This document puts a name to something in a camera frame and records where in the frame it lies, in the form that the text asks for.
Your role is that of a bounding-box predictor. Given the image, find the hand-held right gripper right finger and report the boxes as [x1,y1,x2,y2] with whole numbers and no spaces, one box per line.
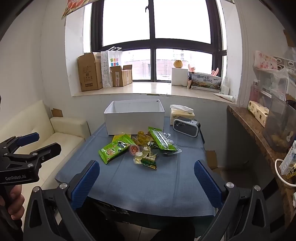
[194,159,271,241]

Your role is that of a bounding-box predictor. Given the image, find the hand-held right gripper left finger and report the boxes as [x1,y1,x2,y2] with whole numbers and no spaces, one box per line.
[23,160,100,241]

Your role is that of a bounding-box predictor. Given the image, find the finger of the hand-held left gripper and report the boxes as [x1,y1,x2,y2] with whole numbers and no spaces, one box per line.
[0,133,40,154]
[5,142,62,163]

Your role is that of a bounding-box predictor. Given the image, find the wide green snack packet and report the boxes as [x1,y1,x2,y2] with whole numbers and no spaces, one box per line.
[98,134,136,165]

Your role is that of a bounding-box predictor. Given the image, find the small dark green packet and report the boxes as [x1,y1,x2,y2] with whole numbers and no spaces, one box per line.
[141,154,159,170]

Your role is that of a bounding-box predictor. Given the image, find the long green snack packet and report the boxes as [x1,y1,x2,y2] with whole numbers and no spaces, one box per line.
[148,126,176,150]

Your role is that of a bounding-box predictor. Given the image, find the white foam board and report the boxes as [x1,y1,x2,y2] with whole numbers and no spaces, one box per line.
[104,99,165,135]

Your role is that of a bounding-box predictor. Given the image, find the person's left hand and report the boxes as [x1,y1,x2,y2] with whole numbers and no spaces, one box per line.
[7,185,25,217]

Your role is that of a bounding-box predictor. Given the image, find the cream sofa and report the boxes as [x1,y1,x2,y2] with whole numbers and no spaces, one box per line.
[0,100,91,193]

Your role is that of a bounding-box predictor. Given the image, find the brown stone counter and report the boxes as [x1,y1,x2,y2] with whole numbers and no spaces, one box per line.
[227,104,296,229]

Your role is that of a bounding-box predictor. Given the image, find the white tube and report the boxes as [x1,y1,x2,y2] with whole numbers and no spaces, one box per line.
[213,93,235,103]

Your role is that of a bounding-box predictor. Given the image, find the large brown cardboard box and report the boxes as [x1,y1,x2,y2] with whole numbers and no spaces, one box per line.
[77,52,103,92]

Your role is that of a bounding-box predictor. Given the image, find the clear plastic tank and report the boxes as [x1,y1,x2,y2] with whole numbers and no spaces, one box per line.
[264,94,296,153]

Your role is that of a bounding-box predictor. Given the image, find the dotted white paper bag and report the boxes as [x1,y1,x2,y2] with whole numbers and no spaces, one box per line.
[100,46,123,88]

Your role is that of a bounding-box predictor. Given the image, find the printed snack bag on ledge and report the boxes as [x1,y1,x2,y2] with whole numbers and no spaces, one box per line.
[190,72,223,93]

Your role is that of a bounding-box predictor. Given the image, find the pink bottle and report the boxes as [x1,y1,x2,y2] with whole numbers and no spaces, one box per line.
[250,80,260,103]

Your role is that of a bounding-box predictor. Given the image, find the small open cardboard box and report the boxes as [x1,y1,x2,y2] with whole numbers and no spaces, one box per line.
[109,64,133,87]

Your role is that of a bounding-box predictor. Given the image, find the white cube box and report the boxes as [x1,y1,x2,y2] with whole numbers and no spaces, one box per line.
[171,68,189,87]

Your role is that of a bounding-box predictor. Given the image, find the clear storage drawers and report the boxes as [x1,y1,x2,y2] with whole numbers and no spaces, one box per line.
[252,46,296,102]

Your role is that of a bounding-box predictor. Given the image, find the floral tissue pack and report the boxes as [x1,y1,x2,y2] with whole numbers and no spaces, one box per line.
[254,50,278,70]

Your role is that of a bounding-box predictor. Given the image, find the white cable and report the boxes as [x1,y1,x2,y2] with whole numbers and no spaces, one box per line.
[275,159,296,186]

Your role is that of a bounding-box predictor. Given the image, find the wall poster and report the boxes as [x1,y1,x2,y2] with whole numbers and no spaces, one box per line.
[61,0,93,19]

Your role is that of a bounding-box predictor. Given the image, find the black window frame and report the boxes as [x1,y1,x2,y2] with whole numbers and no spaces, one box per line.
[91,0,228,82]

